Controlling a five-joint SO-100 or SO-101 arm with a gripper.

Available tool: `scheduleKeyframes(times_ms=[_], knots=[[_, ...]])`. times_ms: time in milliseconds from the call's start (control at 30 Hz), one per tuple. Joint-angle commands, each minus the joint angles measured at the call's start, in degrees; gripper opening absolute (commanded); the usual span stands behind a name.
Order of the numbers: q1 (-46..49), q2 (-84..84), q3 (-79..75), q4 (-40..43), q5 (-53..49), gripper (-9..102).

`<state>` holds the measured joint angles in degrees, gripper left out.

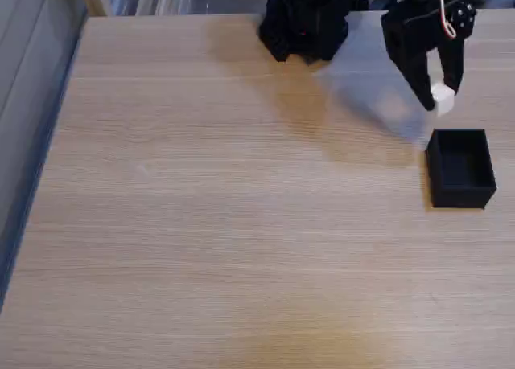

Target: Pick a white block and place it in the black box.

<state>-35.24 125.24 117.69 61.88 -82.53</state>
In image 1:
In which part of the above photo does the white cube block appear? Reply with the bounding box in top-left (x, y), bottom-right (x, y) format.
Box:
top-left (429, 83), bottom-right (456, 117)

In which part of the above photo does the white servo cable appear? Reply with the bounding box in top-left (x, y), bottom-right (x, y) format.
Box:
top-left (435, 0), bottom-right (458, 41)

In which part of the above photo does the black open box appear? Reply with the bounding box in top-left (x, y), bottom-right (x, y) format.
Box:
top-left (425, 128), bottom-right (498, 209)

